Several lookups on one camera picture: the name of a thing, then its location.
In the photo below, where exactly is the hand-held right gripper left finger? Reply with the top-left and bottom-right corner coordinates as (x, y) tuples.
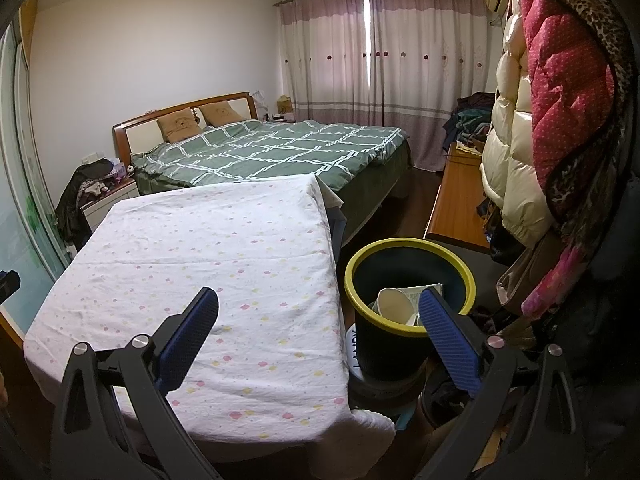
(50, 286), (221, 480)

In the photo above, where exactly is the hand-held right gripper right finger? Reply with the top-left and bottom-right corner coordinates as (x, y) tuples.
(417, 287), (582, 480)

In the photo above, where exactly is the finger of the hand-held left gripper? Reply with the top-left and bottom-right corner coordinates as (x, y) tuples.
(0, 270), (21, 306)

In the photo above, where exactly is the white box with flower print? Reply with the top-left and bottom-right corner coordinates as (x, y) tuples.
(400, 284), (445, 307)

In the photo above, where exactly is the dark bin with yellow rim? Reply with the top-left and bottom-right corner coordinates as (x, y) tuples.
(344, 238), (477, 384)

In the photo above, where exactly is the white round jar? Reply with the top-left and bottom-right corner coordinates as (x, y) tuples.
(370, 287), (424, 329)

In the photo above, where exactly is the white floral tablecloth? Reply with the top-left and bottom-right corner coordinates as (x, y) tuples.
(22, 176), (397, 456)

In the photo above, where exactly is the beige bag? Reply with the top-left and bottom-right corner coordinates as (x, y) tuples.
(496, 247), (539, 312)

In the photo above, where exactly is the wardrobe sliding door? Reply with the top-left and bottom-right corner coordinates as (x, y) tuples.
(0, 25), (72, 312)

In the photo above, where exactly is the dark clothes heap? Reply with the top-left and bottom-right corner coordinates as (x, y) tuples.
(55, 157), (134, 252)

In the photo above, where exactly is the pink floral cloth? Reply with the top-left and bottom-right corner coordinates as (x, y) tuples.
(520, 245), (584, 322)

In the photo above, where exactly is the white nightstand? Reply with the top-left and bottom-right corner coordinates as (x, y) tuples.
(80, 177), (140, 234)

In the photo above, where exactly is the wooden cabinet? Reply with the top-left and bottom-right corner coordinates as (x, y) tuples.
(424, 142), (494, 254)

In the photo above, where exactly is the wooden bed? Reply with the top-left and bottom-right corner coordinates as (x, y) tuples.
(112, 91), (415, 242)

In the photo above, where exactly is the cream down jacket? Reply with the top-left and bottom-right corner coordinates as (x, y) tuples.
(481, 10), (557, 249)

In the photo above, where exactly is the green checked duvet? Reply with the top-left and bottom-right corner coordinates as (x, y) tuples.
(131, 120), (409, 194)

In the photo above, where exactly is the brown pillow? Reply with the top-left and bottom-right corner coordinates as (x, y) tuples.
(156, 107), (204, 142)
(200, 101), (247, 128)

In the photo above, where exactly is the pile of mixed clothes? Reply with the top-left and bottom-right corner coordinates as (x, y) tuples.
(442, 91), (497, 154)

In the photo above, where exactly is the wide pink white curtain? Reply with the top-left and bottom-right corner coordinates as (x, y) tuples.
(367, 0), (494, 172)

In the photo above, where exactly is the red dotted quilted jacket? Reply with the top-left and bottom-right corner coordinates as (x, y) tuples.
(509, 0), (632, 222)

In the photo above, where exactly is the narrow pink white curtain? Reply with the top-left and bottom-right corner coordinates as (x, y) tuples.
(278, 0), (374, 127)

